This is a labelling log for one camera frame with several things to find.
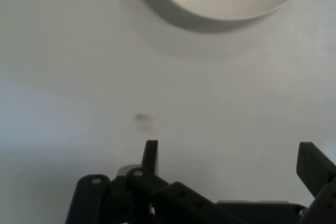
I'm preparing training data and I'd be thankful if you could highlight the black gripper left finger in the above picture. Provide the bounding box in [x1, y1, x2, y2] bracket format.
[65, 140, 238, 224]

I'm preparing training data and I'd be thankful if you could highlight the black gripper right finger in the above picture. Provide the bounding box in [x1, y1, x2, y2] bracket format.
[296, 142, 336, 224]

